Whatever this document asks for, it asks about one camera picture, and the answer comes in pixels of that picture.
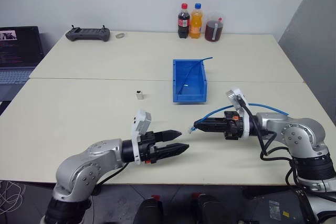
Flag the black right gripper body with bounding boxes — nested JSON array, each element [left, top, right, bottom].
[[223, 111, 245, 141]]

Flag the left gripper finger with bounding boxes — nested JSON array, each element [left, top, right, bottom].
[[156, 142, 191, 158], [153, 129, 183, 143]]

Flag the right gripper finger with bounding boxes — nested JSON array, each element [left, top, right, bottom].
[[193, 123, 226, 133], [195, 116, 226, 126]]

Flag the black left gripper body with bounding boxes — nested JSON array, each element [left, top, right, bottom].
[[138, 131, 159, 166]]

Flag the blue cable with clear plug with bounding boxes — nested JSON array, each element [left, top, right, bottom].
[[187, 102, 290, 134]]

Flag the blue plastic bin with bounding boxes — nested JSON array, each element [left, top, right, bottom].
[[172, 59, 209, 104]]

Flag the dark rounded shape red tab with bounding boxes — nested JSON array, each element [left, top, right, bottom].
[[135, 194, 164, 224], [191, 193, 232, 224]]

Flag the clear jug with brown liquid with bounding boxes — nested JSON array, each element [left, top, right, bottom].
[[204, 11, 225, 42]]

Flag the small clear plastic bag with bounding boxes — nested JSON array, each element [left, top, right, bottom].
[[268, 199, 281, 220]]

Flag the orange soda bottle blue cap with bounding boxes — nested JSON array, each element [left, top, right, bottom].
[[189, 2, 204, 39]]

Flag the cola bottle red cap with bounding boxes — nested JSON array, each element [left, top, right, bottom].
[[177, 3, 191, 39]]

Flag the grey handheld remote controller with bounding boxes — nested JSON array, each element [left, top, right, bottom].
[[65, 24, 112, 43]]

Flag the open dark laptop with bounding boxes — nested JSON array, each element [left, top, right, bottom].
[[0, 26, 46, 102]]

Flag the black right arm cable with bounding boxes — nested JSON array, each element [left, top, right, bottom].
[[237, 97, 297, 163]]

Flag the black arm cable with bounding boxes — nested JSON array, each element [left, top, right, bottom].
[[237, 97, 297, 163], [97, 162, 130, 186]]

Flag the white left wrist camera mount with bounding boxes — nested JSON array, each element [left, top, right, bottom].
[[130, 108, 153, 166]]

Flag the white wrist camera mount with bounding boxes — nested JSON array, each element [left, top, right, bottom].
[[130, 108, 153, 166], [225, 87, 253, 141]]

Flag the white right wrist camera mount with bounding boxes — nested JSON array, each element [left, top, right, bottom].
[[225, 87, 253, 141]]

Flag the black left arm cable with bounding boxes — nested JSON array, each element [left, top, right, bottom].
[[97, 162, 130, 186]]

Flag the thin blue cable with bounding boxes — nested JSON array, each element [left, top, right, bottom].
[[178, 56, 214, 95]]

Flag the white tangled floor cables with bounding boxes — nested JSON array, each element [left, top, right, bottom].
[[0, 180, 27, 213]]

